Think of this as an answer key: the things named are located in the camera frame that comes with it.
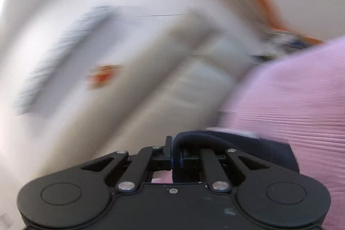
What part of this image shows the navy striped zip hoodie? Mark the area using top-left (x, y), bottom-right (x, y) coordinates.
top-left (172, 130), bottom-right (299, 182)

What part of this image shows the beige padded headboard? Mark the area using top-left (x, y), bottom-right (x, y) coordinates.
top-left (98, 12), bottom-right (254, 156)

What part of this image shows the purple quilted bedspread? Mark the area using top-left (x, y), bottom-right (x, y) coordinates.
top-left (150, 36), bottom-right (345, 230)

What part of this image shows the framed picture on wall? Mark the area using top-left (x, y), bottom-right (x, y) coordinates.
top-left (13, 5), bottom-right (115, 115)

